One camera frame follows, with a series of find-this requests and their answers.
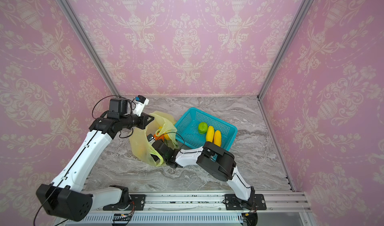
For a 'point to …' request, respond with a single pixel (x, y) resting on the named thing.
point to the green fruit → (203, 127)
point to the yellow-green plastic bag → (163, 127)
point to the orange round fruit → (161, 137)
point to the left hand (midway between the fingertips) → (153, 118)
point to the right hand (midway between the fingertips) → (150, 147)
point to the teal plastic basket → (188, 134)
